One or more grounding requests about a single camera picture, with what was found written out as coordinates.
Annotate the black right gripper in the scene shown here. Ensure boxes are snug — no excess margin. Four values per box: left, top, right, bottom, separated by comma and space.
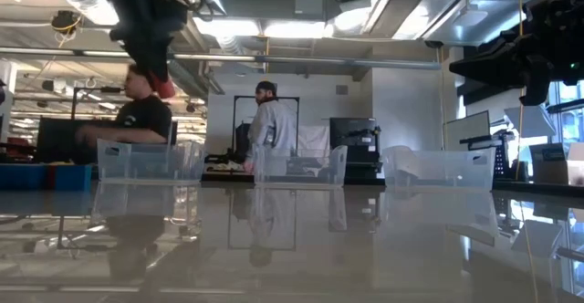
449, 0, 584, 108

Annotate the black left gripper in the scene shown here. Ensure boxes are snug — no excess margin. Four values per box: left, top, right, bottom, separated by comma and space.
103, 0, 183, 86

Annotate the red cylinder block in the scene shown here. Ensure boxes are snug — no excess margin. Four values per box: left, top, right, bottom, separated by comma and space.
148, 69, 177, 100

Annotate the blue cube block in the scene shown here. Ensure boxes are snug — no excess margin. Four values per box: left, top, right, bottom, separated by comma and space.
54, 164, 92, 193

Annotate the white ceiling disc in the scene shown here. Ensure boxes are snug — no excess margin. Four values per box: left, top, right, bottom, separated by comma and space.
453, 6, 490, 28

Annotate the person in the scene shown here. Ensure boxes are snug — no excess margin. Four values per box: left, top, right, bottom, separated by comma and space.
75, 64, 174, 147
243, 80, 298, 175

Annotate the white angled panel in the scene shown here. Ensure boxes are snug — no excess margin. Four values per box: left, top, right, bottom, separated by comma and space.
504, 104, 558, 139

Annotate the grey monitor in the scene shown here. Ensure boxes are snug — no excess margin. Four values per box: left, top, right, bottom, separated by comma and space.
444, 110, 492, 152

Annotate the ceiling light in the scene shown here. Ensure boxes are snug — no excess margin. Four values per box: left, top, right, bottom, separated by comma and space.
191, 16, 334, 40

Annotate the black monitor stand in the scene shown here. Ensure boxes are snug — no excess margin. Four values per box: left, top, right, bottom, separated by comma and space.
459, 129, 519, 182

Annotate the cardboard box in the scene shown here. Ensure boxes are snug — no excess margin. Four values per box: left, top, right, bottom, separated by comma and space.
528, 142, 569, 185

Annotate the clear plastic bin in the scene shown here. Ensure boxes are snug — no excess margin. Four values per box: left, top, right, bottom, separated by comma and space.
253, 143, 349, 188
381, 146, 497, 191
96, 138, 206, 184

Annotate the black monitor panel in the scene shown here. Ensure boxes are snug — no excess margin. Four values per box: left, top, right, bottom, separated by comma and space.
36, 116, 124, 164

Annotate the black equipment cabinet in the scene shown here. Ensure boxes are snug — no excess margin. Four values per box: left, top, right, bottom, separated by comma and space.
328, 117, 382, 180

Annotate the grey junction box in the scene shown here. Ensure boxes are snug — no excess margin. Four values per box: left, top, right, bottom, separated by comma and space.
294, 0, 326, 16

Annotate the grey horizontal pipe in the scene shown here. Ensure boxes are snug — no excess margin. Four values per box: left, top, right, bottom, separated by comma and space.
0, 47, 442, 70

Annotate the white cloth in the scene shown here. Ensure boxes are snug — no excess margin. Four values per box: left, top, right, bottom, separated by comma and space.
296, 124, 330, 158

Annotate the black metal frame stand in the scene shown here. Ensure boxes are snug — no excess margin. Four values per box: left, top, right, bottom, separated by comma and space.
70, 86, 127, 121
232, 94, 301, 158

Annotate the black yellow cable reel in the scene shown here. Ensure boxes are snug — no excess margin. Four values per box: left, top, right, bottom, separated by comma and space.
50, 9, 84, 36

